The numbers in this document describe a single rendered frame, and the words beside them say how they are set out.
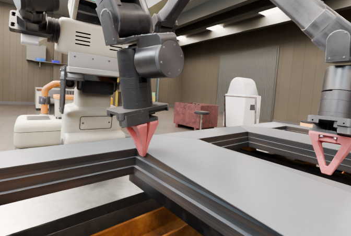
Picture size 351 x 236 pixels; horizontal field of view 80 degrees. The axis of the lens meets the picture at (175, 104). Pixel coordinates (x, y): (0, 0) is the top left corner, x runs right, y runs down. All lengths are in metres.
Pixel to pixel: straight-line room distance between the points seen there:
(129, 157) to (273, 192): 0.27
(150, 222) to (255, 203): 0.28
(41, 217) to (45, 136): 0.56
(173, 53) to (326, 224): 0.27
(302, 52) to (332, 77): 8.46
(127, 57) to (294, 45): 8.87
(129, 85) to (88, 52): 0.51
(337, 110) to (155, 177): 0.35
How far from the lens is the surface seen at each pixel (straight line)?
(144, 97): 0.37
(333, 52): 0.48
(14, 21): 0.88
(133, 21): 0.37
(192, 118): 5.29
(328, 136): 0.48
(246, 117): 5.82
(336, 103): 0.48
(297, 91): 8.81
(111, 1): 0.38
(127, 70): 0.37
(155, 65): 0.31
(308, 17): 0.52
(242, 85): 5.86
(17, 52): 10.76
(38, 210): 0.65
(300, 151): 0.71
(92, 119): 0.87
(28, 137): 1.12
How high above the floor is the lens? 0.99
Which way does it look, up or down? 4 degrees down
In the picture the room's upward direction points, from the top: 4 degrees clockwise
